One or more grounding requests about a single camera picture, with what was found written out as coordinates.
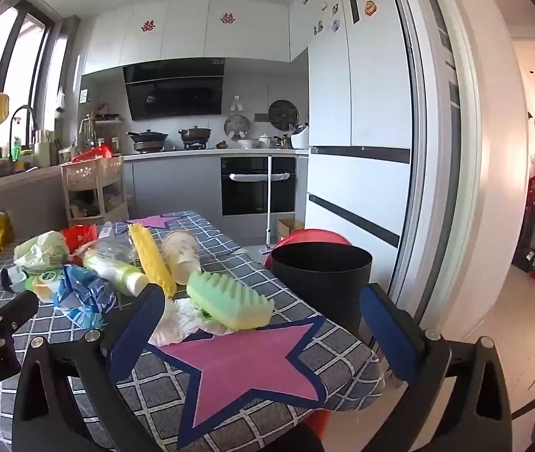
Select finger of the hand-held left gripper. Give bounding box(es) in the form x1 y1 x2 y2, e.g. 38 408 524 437
0 289 40 340

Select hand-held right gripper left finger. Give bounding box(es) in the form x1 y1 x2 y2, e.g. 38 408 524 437
11 284 169 452

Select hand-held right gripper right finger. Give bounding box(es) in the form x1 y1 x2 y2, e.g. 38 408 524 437
359 284 515 452

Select green hand cream tube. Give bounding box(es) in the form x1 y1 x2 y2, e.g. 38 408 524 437
25 270 63 303

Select green-capped plastic bottle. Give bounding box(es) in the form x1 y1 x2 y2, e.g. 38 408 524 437
81 250 150 296

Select blue plastic bag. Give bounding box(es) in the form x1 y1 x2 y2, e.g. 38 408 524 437
53 264 118 330

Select black trash bin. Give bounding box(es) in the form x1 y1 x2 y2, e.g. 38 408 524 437
270 243 374 340

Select red plastic bag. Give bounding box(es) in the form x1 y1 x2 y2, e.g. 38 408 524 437
63 223 99 264

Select white crumpled tissue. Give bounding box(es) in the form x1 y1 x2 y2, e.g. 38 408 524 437
148 298 231 347

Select yellow bumpy sponge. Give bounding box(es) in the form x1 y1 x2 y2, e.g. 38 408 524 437
127 223 177 299

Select light green plastic bag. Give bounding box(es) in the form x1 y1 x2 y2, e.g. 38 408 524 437
13 231 70 274

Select green-capped juice bottle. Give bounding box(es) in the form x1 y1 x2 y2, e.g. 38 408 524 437
161 231 202 287

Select clear plastic bag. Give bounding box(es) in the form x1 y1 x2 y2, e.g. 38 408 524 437
91 221 136 264

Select green ribbed sponge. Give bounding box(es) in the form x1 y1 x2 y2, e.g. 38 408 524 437
186 270 275 330

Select red plastic stool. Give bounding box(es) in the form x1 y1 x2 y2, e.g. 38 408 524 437
274 229 353 250

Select grey checked star blanket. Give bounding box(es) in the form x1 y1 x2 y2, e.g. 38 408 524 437
0 211 386 452

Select small cardboard box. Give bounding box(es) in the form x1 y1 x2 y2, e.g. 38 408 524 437
277 218 306 241

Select grey base cabinet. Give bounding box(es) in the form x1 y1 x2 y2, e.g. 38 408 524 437
121 149 310 231

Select beige storage trolley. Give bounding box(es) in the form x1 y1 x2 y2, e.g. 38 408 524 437
60 155 129 227

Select kitchen faucet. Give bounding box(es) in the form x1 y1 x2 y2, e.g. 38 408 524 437
9 105 37 151

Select white mop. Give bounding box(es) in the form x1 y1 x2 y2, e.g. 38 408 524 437
258 155 280 256

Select black built-in oven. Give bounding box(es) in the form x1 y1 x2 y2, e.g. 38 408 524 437
220 156 297 217

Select red plastic basket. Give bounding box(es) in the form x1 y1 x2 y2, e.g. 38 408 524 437
70 146 113 163

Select black wok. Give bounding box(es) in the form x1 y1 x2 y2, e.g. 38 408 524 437
127 129 169 151

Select dark cooking pot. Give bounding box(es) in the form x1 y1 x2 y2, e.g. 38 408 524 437
178 125 212 144

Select silver round steamer rack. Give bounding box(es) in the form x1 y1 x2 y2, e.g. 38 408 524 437
223 114 249 141

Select white refrigerator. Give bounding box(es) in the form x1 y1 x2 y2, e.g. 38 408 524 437
305 0 414 293

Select kitchen window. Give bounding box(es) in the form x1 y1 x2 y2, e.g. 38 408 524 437
0 5 70 161

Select black range hood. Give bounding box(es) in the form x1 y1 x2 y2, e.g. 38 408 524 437
123 58 226 122

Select white upper cabinets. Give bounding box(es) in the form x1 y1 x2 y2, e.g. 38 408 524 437
81 0 292 76

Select white sliding door frame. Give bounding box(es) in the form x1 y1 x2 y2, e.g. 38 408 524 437
390 0 485 321

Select dark round wall rack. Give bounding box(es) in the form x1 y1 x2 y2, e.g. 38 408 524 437
267 100 299 128

